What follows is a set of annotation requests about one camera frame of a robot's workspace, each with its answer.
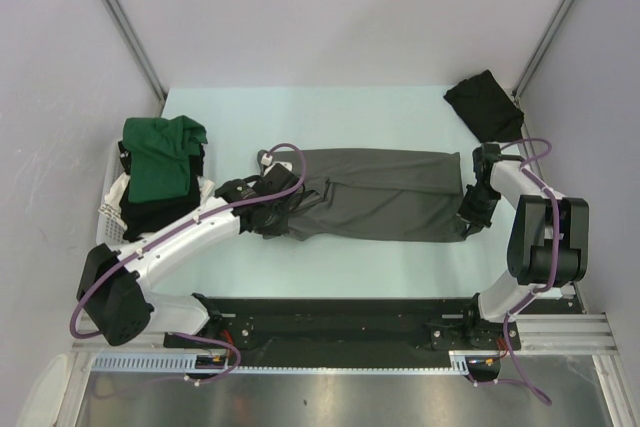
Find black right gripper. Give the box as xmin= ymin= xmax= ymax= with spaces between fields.
xmin=457 ymin=183 xmax=501 ymax=236

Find grey t-shirt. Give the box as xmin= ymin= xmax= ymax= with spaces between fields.
xmin=258 ymin=148 xmax=467 ymax=243

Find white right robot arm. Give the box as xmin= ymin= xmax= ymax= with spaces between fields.
xmin=458 ymin=143 xmax=589 ymax=348

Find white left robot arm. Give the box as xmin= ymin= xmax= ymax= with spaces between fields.
xmin=76 ymin=162 xmax=304 ymax=347

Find folded black t-shirt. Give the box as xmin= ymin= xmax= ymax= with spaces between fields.
xmin=444 ymin=70 xmax=524 ymax=143

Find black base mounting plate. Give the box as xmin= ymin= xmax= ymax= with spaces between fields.
xmin=163 ymin=297 xmax=524 ymax=369

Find green t-shirt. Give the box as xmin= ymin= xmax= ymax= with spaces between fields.
xmin=122 ymin=116 xmax=208 ymax=203

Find black t-shirt in basket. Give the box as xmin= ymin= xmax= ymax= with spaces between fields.
xmin=119 ymin=147 xmax=205 ymax=242

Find white printed t-shirt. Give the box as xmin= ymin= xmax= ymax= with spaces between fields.
xmin=98 ymin=173 xmax=215 ymax=227

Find white plastic laundry basket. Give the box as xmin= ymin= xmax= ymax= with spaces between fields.
xmin=94 ymin=139 xmax=216 ymax=253

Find aluminium frame rail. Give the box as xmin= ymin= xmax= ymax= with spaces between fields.
xmin=72 ymin=314 xmax=618 ymax=356

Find white slotted cable duct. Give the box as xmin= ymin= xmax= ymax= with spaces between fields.
xmin=91 ymin=353 xmax=498 ymax=378

